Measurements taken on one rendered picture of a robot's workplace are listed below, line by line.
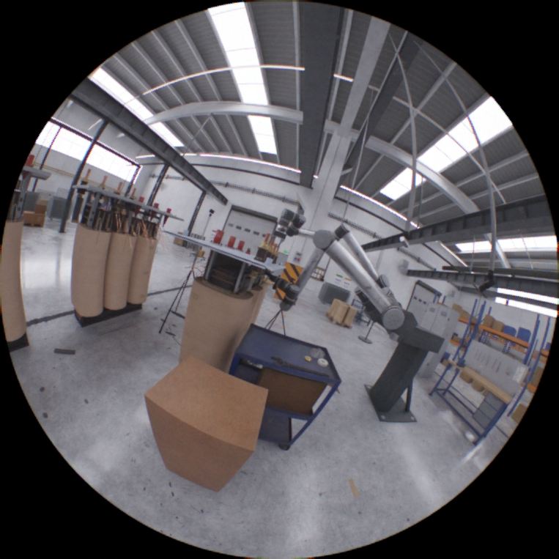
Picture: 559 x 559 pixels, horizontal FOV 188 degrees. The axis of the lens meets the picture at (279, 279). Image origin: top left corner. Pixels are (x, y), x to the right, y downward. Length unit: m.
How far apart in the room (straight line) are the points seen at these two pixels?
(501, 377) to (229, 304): 4.82
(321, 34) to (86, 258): 4.08
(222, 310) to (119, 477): 1.48
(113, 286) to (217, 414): 2.06
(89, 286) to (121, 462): 1.63
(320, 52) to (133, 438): 4.81
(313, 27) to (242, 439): 3.93
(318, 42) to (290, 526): 4.98
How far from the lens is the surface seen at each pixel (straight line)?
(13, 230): 1.91
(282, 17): 9.45
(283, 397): 1.18
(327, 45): 3.50
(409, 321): 1.84
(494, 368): 4.65
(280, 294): 6.68
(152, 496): 1.43
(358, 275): 1.35
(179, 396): 0.62
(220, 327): 1.27
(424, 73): 9.19
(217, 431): 0.56
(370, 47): 7.10
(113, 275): 2.35
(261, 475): 1.53
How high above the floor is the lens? 1.41
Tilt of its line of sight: 6 degrees down
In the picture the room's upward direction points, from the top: 20 degrees clockwise
